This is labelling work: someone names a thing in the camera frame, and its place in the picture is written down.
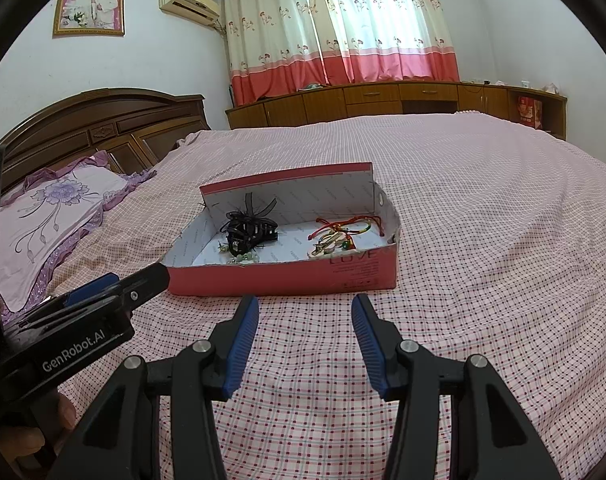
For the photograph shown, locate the gold hair clip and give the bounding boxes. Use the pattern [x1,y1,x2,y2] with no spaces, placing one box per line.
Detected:
[308,230,355,262]

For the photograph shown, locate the green bead earrings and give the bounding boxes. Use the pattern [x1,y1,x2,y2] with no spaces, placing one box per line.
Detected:
[217,241,262,265]

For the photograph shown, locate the purple floral pillow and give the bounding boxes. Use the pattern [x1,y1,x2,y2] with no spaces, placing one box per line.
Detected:
[0,150,158,313]

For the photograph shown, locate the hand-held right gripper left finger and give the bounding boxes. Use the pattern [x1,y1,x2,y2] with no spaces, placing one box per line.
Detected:
[48,295,261,480]

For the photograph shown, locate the cream and pink curtain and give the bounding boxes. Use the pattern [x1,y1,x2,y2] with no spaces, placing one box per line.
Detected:
[223,0,460,107]

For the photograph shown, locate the cream air conditioner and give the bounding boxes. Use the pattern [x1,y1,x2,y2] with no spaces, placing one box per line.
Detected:
[158,0,223,28]

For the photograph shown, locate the framed wedding photo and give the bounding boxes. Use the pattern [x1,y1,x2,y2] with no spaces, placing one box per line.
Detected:
[53,0,126,37]

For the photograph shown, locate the long wooden cabinet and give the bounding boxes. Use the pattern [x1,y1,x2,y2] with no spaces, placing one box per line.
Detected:
[225,80,568,141]

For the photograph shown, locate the red string bracelet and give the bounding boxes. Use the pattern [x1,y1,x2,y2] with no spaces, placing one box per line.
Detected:
[310,214,384,242]

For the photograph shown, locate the red gift bag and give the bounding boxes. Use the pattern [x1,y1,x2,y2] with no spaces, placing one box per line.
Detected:
[517,96,543,129]

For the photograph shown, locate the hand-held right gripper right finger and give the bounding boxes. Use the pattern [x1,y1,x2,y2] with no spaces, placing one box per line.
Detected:
[351,293,559,480]

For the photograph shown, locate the pink cardboard box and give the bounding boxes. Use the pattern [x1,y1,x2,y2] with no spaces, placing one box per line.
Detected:
[162,162,402,297]

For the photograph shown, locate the black hair claw clip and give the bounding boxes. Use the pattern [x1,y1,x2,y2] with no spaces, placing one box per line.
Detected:
[199,192,280,257]

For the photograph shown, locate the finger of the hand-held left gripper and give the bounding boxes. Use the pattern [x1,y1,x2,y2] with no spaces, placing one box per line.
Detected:
[110,262,172,317]
[58,272,122,311]

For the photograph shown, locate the dark wooden headboard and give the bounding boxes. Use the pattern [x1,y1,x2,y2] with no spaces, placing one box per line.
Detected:
[0,89,211,196]

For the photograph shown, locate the pink checked bedspread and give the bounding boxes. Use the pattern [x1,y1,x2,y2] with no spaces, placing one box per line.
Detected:
[43,110,606,480]

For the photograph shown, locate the person's left hand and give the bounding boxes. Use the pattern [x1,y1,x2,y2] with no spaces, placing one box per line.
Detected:
[0,390,78,467]

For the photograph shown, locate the rainbow braided bracelet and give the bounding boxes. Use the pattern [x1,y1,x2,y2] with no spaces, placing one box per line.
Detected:
[342,220,380,237]

